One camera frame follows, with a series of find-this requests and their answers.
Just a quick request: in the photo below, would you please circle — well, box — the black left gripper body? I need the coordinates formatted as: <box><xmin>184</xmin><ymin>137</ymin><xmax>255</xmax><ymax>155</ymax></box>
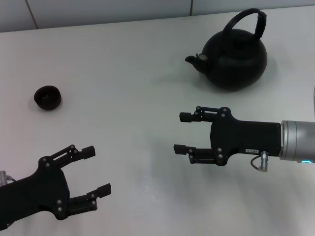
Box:
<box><xmin>0</xmin><ymin>156</ymin><xmax>72</xmax><ymax>223</ymax></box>

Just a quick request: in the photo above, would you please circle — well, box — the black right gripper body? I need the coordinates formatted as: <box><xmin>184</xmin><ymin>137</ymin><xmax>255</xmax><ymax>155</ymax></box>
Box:
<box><xmin>210</xmin><ymin>107</ymin><xmax>283</xmax><ymax>167</ymax></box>

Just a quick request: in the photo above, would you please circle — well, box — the small black teacup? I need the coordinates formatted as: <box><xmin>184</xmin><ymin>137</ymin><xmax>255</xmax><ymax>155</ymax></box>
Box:
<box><xmin>33</xmin><ymin>85</ymin><xmax>63</xmax><ymax>112</ymax></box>

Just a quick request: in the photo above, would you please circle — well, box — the black round teapot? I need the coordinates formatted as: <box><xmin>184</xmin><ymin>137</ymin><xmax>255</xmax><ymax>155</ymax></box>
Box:
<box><xmin>185</xmin><ymin>8</ymin><xmax>268</xmax><ymax>92</ymax></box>

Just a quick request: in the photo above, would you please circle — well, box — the right gripper connector cable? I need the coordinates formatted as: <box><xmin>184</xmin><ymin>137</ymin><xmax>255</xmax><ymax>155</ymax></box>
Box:
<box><xmin>251</xmin><ymin>150</ymin><xmax>269</xmax><ymax>173</ymax></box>

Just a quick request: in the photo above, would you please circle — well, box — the gripper connector cable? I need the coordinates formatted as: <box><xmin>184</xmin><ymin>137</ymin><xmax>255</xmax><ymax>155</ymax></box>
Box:
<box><xmin>0</xmin><ymin>170</ymin><xmax>17</xmax><ymax>185</ymax></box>
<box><xmin>251</xmin><ymin>150</ymin><xmax>269</xmax><ymax>173</ymax></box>

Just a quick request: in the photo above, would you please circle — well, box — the left gripper connector cable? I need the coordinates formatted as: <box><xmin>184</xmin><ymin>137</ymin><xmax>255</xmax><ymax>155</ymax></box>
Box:
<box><xmin>0</xmin><ymin>170</ymin><xmax>17</xmax><ymax>185</ymax></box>

